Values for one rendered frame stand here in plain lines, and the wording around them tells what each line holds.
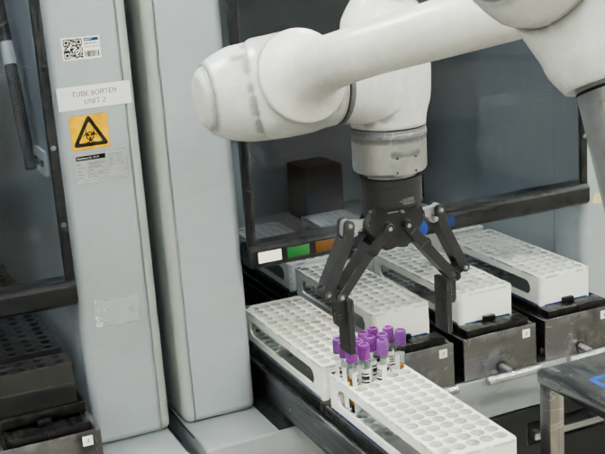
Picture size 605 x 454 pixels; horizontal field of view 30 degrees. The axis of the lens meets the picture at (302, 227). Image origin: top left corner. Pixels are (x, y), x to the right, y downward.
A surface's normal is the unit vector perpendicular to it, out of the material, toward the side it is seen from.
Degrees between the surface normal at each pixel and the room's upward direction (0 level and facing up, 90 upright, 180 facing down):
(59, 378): 90
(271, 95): 89
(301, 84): 112
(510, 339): 90
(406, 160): 90
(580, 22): 105
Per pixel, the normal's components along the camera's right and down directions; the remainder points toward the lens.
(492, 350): 0.41, 0.21
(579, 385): -0.07, -0.96
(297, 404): -0.91, 0.17
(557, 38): -0.74, 0.50
